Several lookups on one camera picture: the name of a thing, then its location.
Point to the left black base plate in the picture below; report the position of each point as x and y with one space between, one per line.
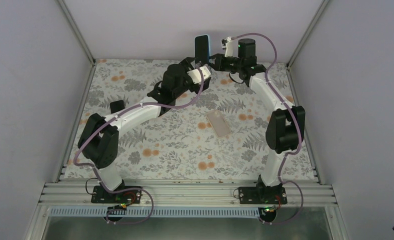
101 196

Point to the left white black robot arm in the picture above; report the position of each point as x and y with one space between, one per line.
99 140

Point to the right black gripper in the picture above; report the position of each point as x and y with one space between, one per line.
219 63

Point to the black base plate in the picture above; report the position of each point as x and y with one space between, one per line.
249 195
101 196

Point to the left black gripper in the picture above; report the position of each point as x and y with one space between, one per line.
186 64

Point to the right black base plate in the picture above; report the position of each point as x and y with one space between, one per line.
249 195

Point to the aluminium rail frame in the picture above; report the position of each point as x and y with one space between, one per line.
208 195

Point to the light blue phone case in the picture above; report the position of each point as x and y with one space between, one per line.
208 46

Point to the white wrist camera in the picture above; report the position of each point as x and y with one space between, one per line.
200 74
227 46

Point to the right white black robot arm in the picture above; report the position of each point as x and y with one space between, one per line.
285 131

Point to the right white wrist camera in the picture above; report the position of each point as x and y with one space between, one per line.
227 46

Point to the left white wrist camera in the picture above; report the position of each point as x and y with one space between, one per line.
200 74

